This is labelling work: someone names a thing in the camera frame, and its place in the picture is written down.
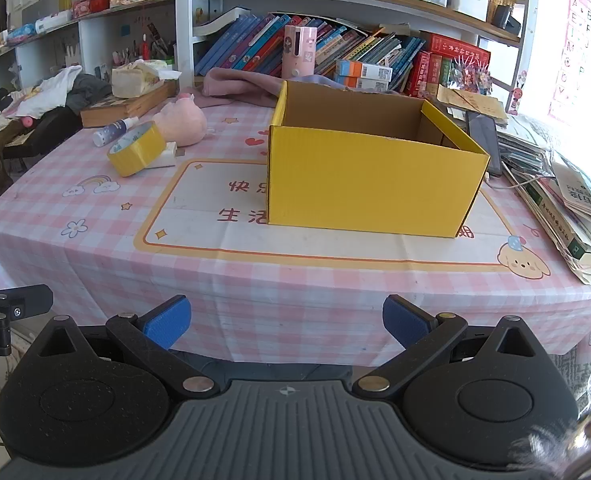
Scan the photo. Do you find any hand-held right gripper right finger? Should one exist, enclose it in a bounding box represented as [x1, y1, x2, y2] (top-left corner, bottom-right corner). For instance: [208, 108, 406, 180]
[353, 295, 546, 402]

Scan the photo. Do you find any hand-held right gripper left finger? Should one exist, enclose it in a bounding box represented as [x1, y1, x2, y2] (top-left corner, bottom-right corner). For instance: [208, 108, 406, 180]
[28, 296, 220, 402]

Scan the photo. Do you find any yellow cardboard box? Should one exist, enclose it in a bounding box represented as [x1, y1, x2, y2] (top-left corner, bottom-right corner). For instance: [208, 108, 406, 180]
[267, 80, 491, 239]

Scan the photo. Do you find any white charger plug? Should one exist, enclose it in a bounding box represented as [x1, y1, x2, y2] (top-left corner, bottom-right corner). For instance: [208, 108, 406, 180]
[148, 141, 178, 169]

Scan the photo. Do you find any yellow tape roll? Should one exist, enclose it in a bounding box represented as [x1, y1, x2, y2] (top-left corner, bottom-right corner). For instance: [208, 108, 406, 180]
[106, 121, 167, 177]

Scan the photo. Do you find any small spray bottle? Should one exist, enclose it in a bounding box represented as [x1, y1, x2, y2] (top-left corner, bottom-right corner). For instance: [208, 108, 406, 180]
[92, 116, 141, 147]

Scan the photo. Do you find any pink plush toy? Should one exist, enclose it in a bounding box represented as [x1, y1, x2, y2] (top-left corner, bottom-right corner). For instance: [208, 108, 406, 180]
[152, 92, 209, 147]

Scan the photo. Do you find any black bag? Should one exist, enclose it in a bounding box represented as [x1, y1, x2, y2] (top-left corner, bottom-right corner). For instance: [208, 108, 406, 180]
[3, 107, 84, 158]

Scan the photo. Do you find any white shirt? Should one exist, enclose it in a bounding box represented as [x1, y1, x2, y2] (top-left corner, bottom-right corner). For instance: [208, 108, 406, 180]
[3, 65, 84, 120]

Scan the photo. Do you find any grey fur pompom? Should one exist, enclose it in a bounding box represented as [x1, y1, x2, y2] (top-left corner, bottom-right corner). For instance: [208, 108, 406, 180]
[505, 405, 591, 480]

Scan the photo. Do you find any stack of books and papers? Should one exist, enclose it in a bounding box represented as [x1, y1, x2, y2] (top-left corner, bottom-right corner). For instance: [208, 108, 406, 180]
[495, 115, 591, 286]

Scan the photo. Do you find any black phone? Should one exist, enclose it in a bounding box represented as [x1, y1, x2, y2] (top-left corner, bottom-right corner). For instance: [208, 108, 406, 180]
[464, 110, 503, 178]

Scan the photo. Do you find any grey garment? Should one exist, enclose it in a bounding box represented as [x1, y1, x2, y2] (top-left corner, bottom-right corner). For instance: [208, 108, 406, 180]
[66, 74, 114, 111]

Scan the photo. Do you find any flat wooden box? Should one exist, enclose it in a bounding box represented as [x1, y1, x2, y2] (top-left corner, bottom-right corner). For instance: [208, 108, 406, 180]
[80, 80, 179, 129]

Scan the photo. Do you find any brown envelope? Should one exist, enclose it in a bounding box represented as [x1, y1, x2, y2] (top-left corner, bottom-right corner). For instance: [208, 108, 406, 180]
[436, 84, 509, 123]

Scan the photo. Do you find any blue wipes pack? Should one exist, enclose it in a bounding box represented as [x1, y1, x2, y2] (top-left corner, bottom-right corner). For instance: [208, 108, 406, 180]
[6, 22, 39, 43]

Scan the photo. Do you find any beige tissue pack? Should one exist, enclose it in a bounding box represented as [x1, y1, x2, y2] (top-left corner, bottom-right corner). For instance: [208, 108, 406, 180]
[112, 59, 182, 99]

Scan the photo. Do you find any pink cloth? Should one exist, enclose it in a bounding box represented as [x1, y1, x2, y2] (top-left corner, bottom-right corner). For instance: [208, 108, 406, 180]
[200, 67, 286, 109]

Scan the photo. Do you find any white wipes pack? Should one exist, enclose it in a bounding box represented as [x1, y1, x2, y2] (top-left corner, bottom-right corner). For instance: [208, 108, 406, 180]
[36, 12, 74, 35]

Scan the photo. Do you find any red dictionary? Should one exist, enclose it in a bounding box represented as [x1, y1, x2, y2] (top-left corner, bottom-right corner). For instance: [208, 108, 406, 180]
[424, 54, 445, 96]
[405, 51, 431, 98]

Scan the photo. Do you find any desk holder with pens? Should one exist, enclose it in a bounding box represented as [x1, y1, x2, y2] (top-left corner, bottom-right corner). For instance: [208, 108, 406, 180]
[110, 35, 174, 68]

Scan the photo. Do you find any red gift tin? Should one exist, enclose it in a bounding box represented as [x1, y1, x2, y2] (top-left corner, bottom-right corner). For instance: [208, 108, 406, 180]
[73, 0, 110, 18]

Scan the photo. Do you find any row of leaning books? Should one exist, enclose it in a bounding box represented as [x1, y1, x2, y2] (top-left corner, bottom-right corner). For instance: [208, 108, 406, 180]
[194, 12, 426, 93]

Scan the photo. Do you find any pink box on shelf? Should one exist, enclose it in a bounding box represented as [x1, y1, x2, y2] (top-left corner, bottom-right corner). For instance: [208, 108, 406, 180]
[282, 25, 317, 80]

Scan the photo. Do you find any white bookshelf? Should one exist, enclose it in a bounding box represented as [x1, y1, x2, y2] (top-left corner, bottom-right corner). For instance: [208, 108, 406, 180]
[0, 0, 533, 96]

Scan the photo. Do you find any small black device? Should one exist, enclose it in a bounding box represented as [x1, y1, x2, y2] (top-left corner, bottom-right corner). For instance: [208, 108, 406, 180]
[491, 4, 521, 31]

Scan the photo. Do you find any white storage box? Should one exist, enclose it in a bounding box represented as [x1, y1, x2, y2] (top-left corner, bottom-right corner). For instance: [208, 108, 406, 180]
[448, 0, 491, 23]

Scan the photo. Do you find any white cable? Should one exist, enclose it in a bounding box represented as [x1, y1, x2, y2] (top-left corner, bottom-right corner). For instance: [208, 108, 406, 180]
[480, 172, 556, 192]

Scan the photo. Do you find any alphabet wall poster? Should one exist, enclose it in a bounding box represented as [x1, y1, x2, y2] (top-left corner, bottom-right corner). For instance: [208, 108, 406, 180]
[548, 0, 591, 126]

